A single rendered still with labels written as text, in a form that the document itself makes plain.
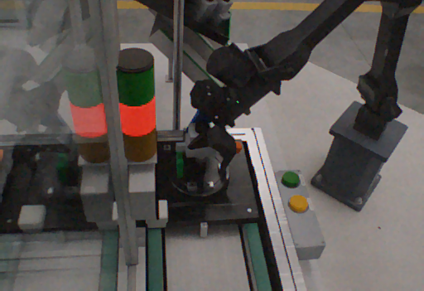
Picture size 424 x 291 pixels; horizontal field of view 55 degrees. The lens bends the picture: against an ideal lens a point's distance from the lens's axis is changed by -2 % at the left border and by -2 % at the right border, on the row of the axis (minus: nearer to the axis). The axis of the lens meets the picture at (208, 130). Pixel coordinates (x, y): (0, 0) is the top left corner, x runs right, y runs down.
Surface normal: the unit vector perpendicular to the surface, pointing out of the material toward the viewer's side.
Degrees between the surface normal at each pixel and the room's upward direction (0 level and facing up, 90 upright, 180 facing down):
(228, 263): 0
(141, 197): 90
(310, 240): 0
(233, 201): 0
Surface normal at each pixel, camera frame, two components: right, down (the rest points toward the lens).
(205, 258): 0.07, -0.72
